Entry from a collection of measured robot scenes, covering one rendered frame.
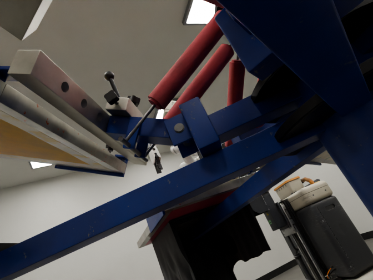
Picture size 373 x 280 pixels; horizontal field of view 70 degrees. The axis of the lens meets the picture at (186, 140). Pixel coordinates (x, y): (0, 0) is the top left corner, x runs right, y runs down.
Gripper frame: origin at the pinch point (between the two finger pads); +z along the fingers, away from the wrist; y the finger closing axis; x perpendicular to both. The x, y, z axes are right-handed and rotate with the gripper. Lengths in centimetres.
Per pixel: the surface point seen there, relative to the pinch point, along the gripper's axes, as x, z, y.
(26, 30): 46, 24, -129
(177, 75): 18, 22, -112
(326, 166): -370, -3, 234
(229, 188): -12, 38, -53
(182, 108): 20, 31, -111
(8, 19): 48, 23, -130
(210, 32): 8, 15, -118
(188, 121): 20, 34, -111
